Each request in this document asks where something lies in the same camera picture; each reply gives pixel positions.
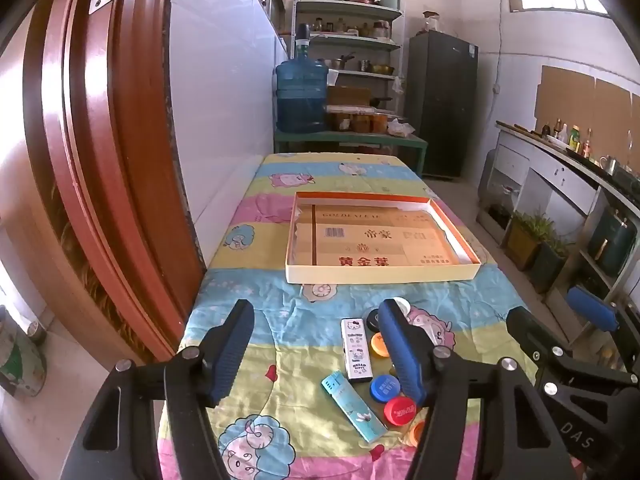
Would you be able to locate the clear plastic bag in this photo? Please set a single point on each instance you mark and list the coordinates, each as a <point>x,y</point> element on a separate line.
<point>401,128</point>

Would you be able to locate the brown cardboard box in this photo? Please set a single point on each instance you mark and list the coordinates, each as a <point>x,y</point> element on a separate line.
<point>349,96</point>

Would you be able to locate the jar of preserved food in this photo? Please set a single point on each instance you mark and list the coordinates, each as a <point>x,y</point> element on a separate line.
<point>380,122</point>
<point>360,122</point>
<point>339,121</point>

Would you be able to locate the blue water jug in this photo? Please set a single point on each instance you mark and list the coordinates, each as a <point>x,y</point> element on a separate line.
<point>300,90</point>

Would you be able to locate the dark refrigerator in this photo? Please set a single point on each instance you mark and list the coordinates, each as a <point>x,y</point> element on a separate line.
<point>442,105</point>

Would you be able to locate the green table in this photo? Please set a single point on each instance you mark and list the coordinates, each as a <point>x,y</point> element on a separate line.
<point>350,138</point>

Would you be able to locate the small metal kettle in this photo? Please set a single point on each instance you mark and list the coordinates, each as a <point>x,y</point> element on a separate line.
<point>608,164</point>

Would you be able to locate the white plastic bottle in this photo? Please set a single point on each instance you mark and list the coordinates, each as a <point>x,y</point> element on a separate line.
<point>565,133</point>

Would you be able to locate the cardboard wall panel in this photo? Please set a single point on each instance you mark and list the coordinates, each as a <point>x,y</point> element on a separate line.
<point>565,95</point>
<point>612,105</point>

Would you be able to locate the red bottle cap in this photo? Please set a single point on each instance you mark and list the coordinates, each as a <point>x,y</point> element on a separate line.
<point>400,411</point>

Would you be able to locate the red-brown wooden door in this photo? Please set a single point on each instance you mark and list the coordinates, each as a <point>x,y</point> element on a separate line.
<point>100,160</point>

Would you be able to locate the black bottle cap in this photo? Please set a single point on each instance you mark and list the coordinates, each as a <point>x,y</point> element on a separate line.
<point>371,320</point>

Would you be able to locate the teal lighter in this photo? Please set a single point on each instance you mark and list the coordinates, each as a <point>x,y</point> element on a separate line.
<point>352,407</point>

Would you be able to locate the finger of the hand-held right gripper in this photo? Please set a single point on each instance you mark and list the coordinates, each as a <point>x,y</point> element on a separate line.
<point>530,330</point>
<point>592,307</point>

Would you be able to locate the black gas stove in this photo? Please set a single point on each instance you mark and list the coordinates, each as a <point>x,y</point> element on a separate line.
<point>627,177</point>

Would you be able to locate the white shelf rack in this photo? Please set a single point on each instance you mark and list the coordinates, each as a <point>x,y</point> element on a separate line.
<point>350,10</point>

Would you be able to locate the potted plant dark planter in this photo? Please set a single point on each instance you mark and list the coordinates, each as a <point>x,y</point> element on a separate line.
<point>547,267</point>

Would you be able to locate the potted plant brown planter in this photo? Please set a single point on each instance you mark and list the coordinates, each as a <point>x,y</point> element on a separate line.
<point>522,242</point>

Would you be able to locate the gold printed cardboard sheet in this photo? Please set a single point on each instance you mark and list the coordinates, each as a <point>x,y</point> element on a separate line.
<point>380,235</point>

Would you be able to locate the steel pot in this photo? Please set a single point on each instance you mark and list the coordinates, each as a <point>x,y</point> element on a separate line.
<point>341,63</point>

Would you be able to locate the dark sauce bottle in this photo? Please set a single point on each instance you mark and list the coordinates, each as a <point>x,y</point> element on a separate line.
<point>556,129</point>

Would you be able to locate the red sauce bottle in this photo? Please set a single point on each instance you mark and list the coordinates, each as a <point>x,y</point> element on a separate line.
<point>587,146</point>

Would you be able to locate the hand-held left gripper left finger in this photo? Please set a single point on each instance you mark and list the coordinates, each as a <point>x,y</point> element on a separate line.
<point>232,355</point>

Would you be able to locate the grey kitchen counter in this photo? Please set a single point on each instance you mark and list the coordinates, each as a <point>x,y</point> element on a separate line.
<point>550,165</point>

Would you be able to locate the teal enamel pot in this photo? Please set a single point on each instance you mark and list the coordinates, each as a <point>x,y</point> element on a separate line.
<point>391,0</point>

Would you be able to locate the white bottle cap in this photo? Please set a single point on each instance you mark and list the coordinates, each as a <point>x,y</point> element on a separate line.
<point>402,304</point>

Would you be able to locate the dark green kitchen appliance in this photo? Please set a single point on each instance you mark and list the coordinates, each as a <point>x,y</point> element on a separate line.
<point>612,240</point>

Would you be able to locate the blue bottle cap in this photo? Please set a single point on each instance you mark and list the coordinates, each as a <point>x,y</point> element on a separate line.
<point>385,389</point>

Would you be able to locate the orange bottle cap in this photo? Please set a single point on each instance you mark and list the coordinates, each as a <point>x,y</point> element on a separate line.
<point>379,346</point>
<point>416,435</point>

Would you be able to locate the white cartoon printed lighter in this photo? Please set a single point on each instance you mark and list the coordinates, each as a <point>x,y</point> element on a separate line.
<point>356,350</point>

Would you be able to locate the grey gas cylinder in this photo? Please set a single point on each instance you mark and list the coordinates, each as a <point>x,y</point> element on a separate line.
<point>487,180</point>

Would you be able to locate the black frying pan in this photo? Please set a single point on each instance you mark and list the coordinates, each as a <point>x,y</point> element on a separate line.
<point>380,101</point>

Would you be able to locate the green yellow bottle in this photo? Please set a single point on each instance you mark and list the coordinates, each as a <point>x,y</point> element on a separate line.
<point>575,140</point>

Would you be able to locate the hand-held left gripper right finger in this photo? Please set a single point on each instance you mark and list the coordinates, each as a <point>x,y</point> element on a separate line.
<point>400,355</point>

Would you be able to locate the cartoon sheep printed blanket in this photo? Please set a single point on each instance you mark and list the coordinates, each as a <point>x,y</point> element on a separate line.
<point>280,320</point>

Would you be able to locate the gold metal basin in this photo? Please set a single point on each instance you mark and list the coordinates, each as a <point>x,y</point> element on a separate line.
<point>382,69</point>

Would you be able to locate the old paint bucket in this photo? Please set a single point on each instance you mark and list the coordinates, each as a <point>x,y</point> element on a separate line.
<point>20,360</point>

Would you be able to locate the shallow orange-rimmed cardboard box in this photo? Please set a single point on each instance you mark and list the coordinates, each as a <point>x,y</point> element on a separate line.
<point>380,272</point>

